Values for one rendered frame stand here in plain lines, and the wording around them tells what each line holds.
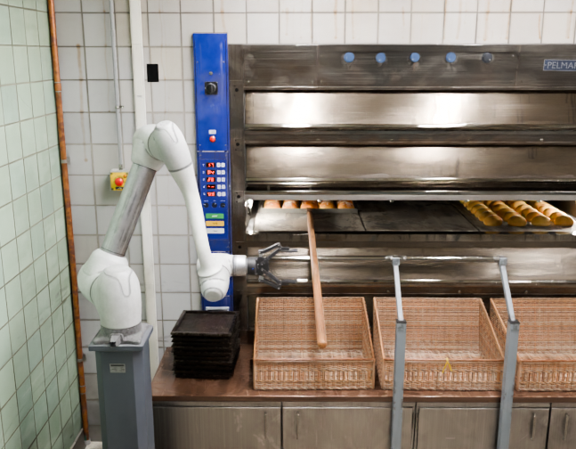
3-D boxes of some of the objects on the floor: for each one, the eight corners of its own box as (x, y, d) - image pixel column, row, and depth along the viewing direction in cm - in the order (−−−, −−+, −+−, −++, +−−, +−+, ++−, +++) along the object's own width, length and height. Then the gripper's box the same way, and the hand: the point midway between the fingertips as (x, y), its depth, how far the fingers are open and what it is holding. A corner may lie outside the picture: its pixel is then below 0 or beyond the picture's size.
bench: (172, 442, 370) (167, 344, 356) (616, 444, 368) (629, 345, 354) (151, 510, 316) (144, 396, 301) (672, 511, 314) (691, 398, 300)
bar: (240, 480, 337) (236, 254, 308) (496, 481, 336) (515, 254, 307) (235, 522, 307) (230, 276, 278) (516, 524, 306) (540, 276, 277)
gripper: (247, 234, 288) (297, 235, 287) (247, 290, 294) (297, 290, 294) (246, 240, 280) (297, 240, 280) (247, 297, 286) (297, 297, 286)
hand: (295, 265), depth 287 cm, fingers open, 13 cm apart
